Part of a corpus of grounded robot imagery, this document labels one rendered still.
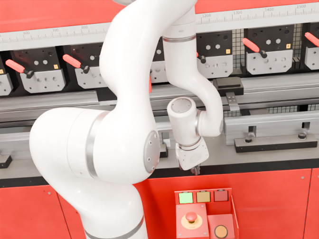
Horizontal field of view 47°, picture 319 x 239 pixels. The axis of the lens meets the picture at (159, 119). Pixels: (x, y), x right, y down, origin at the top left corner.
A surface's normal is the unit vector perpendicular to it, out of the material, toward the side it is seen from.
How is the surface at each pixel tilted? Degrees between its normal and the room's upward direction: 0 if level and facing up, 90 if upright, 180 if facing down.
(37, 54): 90
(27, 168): 0
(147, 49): 75
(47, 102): 0
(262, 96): 90
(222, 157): 0
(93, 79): 90
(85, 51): 90
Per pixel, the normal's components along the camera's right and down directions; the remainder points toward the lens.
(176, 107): -0.22, -0.66
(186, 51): 0.38, 0.40
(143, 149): 0.58, -0.05
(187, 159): 0.36, 0.61
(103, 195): 0.15, -0.58
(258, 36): -0.03, 0.50
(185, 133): -0.11, 0.75
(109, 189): 0.23, -0.76
